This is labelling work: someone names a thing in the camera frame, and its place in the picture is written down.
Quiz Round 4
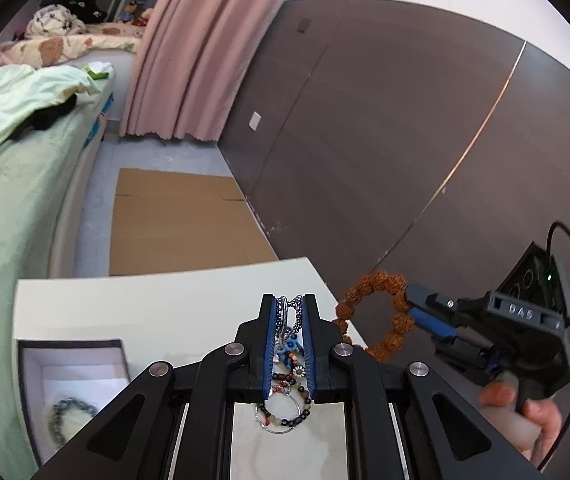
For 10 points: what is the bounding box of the pink curtain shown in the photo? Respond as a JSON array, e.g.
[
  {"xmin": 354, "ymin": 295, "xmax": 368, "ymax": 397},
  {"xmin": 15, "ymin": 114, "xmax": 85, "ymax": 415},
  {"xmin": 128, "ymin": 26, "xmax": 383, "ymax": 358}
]
[{"xmin": 119, "ymin": 0, "xmax": 309, "ymax": 143}]

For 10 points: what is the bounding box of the cream patterned quilt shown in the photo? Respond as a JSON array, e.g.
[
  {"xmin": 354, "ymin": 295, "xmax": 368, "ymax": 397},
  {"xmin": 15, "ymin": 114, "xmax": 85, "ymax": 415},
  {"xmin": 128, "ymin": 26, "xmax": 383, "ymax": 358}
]
[{"xmin": 0, "ymin": 22, "xmax": 142, "ymax": 68}]

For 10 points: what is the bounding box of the white and black plush blanket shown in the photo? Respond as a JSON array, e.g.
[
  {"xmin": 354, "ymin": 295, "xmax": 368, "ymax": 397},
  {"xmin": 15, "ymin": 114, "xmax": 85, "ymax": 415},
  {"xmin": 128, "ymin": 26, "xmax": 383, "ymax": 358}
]
[{"xmin": 25, "ymin": 4, "xmax": 88, "ymax": 39}]

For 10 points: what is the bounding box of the white bed base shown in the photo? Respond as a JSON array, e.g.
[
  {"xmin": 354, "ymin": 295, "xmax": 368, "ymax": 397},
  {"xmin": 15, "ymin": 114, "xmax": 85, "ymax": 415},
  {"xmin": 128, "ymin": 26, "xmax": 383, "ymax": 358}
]
[{"xmin": 47, "ymin": 50, "xmax": 136, "ymax": 281}]

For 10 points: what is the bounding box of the blue printed mattress side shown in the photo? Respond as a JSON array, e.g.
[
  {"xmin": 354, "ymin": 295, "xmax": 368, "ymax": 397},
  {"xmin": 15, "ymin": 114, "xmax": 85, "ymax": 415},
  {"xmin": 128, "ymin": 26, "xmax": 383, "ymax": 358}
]
[{"xmin": 84, "ymin": 91, "xmax": 116, "ymax": 148}]

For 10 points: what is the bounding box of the black jewelry box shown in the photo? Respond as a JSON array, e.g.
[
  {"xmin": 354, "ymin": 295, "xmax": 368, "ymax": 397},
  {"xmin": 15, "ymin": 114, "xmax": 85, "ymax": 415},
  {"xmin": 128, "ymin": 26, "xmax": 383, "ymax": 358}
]
[{"xmin": 17, "ymin": 339, "xmax": 134, "ymax": 467}]

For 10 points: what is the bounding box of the colourful beaded bracelet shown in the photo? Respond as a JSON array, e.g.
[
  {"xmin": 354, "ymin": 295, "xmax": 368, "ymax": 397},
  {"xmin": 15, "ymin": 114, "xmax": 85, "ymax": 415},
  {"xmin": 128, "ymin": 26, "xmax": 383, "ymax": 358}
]
[{"xmin": 254, "ymin": 332, "xmax": 312, "ymax": 434}]

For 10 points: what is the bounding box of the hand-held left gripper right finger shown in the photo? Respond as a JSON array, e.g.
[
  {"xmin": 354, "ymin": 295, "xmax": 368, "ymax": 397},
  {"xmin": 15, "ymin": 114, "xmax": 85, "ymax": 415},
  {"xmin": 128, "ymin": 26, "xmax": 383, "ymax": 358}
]
[{"xmin": 301, "ymin": 293, "xmax": 547, "ymax": 480}]

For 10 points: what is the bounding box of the black cloth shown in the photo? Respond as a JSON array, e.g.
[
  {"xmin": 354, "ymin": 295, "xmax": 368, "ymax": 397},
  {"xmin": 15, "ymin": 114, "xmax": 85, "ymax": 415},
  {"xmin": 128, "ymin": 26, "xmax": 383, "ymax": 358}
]
[{"xmin": 11, "ymin": 95, "xmax": 78, "ymax": 142}]

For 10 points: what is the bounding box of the dark bead bracelet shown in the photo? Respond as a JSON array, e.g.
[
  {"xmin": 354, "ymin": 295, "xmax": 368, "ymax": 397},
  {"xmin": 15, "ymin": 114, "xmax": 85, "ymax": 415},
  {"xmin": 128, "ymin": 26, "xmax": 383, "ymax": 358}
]
[{"xmin": 47, "ymin": 397, "xmax": 100, "ymax": 447}]

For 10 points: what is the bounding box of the pale green blanket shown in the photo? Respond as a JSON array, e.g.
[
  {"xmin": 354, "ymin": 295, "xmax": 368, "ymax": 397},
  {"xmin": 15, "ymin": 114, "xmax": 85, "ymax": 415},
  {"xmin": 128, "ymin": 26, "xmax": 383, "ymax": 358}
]
[{"xmin": 0, "ymin": 64, "xmax": 102, "ymax": 171}]

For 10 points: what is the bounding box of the brown seed bead bracelet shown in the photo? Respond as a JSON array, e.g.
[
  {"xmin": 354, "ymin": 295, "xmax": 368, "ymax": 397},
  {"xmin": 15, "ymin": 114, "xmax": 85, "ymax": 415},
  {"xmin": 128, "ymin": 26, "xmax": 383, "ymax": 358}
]
[{"xmin": 334, "ymin": 270, "xmax": 417, "ymax": 361}]

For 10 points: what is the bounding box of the silver chain necklace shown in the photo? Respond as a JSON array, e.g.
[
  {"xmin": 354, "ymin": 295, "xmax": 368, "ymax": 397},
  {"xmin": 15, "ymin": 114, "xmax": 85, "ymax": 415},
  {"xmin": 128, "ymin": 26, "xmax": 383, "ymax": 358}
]
[{"xmin": 275, "ymin": 294, "xmax": 304, "ymax": 343}]

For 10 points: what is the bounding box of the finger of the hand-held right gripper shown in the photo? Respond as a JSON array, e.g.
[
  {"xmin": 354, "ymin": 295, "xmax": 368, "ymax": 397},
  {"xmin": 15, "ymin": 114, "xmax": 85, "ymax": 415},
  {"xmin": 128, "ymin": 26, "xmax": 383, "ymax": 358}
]
[
  {"xmin": 405, "ymin": 283, "xmax": 460, "ymax": 319},
  {"xmin": 407, "ymin": 307, "xmax": 460, "ymax": 342}
]

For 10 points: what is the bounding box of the person's right hand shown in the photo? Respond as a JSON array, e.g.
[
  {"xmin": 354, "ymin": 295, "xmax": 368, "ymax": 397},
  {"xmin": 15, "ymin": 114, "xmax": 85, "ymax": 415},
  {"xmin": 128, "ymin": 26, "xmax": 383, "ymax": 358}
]
[{"xmin": 479, "ymin": 379, "xmax": 566, "ymax": 463}]

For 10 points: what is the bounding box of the green and white packet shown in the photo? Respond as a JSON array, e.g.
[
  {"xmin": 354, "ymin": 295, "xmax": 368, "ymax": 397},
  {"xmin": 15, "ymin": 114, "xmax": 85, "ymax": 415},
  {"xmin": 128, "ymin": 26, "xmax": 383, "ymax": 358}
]
[{"xmin": 80, "ymin": 60, "xmax": 114, "ymax": 82}]

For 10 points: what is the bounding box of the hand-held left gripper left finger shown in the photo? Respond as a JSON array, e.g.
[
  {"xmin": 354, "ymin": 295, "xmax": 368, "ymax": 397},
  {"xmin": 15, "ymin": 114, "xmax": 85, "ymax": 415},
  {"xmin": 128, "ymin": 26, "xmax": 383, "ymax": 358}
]
[{"xmin": 29, "ymin": 294, "xmax": 276, "ymax": 480}]

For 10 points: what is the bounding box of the flattened cardboard sheet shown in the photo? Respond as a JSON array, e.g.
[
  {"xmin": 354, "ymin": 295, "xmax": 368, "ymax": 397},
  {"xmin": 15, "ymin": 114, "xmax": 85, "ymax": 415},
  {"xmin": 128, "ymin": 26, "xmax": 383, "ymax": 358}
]
[{"xmin": 109, "ymin": 167, "xmax": 281, "ymax": 277}]

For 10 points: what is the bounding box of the green bedsheet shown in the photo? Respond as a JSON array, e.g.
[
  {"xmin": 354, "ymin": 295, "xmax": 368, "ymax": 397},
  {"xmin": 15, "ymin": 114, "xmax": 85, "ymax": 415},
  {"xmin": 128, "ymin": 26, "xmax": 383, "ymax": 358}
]
[{"xmin": 0, "ymin": 77, "xmax": 112, "ymax": 466}]

